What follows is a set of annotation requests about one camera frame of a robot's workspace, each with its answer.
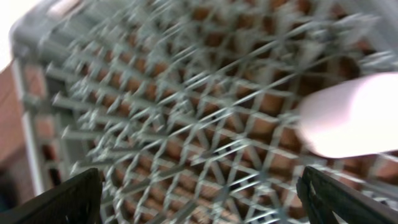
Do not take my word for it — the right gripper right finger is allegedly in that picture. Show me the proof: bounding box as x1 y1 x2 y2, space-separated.
296 166 397 224

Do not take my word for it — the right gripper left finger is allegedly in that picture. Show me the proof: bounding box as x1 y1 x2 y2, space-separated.
1 168 103 224

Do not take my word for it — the pink-tinted white cup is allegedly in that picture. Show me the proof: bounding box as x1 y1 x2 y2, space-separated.
297 72 397 158

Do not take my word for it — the grey dishwasher rack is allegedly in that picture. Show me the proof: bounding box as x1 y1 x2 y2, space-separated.
10 0 397 223

